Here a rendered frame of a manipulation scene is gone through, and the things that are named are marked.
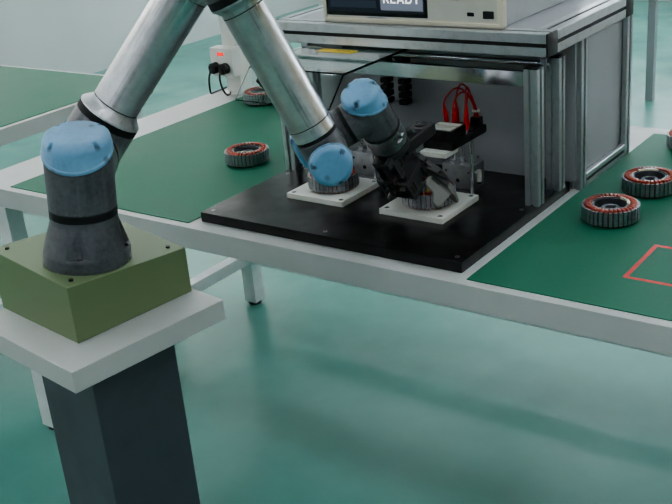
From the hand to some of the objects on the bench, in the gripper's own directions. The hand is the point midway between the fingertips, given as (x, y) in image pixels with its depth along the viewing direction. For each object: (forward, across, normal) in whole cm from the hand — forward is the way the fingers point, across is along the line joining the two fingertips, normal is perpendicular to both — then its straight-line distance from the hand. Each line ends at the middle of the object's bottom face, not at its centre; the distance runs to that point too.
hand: (429, 193), depth 211 cm
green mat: (+17, +52, +15) cm, 57 cm away
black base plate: (+5, -12, -2) cm, 13 cm away
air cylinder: (+10, 0, +10) cm, 14 cm away
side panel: (+27, +20, +29) cm, 45 cm away
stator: (+1, 0, -1) cm, 2 cm away
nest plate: (+2, -24, -2) cm, 24 cm away
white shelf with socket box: (+38, -102, +44) cm, 118 cm away
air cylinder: (+10, -24, +10) cm, 28 cm away
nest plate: (+2, 0, -2) cm, 3 cm away
